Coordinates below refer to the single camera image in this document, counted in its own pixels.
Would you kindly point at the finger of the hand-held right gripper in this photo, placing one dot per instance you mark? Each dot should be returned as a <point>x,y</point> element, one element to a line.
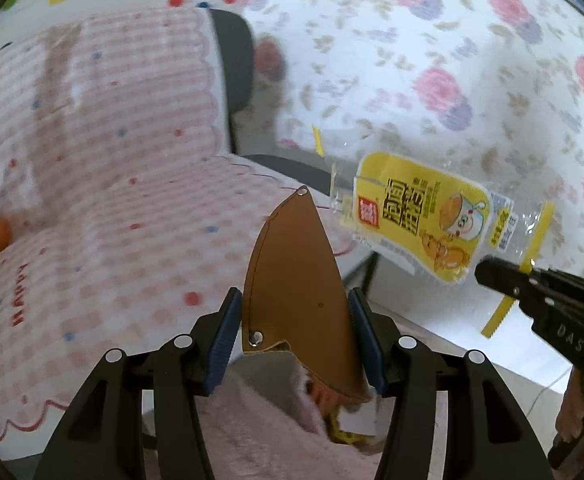
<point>572,285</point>
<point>502,276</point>

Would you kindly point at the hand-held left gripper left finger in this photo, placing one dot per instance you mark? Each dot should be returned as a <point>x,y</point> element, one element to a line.
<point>224,340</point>

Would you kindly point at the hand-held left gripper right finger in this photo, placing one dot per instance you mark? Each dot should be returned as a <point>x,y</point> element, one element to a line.
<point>367,345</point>

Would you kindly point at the brown leather sheath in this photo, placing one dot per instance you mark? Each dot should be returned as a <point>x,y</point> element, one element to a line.
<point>297,280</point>

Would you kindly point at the yellow snack packet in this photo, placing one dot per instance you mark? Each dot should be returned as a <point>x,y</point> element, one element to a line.
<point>412,210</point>

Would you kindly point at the person's right hand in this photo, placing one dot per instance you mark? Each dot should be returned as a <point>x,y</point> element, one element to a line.
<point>572,410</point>

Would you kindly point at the pink fluffy cloth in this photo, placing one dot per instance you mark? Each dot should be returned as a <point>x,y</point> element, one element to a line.
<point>257,430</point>

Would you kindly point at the pink checked paper cover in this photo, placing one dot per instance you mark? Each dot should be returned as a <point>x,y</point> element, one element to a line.
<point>121,185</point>

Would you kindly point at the floral printed cloth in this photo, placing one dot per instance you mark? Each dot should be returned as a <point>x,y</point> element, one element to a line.
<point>397,35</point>

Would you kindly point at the grey office chair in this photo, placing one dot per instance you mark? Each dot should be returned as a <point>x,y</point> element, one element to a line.
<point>237,60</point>

